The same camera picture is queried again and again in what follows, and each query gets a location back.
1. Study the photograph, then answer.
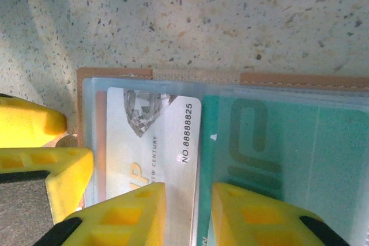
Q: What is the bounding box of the white diamond VIP card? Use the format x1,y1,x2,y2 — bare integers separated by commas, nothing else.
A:
105,86,202,246

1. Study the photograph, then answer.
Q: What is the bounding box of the green VIP card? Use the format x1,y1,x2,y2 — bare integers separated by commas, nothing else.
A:
201,94,369,246

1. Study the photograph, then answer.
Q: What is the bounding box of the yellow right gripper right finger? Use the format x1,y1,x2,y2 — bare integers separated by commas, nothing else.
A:
212,181,351,246

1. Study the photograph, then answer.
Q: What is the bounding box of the tan leather card holder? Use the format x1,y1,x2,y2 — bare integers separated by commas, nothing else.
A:
56,66,369,246

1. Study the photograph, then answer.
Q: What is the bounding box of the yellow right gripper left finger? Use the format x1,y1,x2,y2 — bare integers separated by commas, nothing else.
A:
36,181,167,246

